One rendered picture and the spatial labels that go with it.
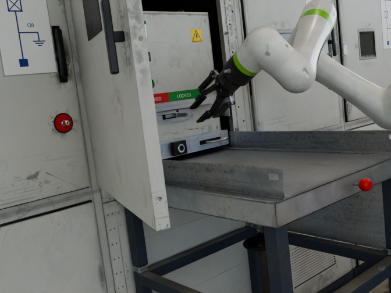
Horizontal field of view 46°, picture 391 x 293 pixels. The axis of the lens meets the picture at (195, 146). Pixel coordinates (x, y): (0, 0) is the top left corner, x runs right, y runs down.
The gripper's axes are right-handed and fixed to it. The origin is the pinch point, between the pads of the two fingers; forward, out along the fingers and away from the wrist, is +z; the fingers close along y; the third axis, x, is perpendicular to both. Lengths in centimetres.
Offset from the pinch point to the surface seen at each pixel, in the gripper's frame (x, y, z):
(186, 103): 4.5, -8.5, 9.7
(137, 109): -55, 17, -40
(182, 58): 8.4, -24.9, 4.9
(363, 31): 130, -28, -5
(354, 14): 122, -36, -9
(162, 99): -3.2, -12.6, 11.9
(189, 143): 6.1, 3.6, 19.9
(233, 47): 31.9, -24.9, -0.2
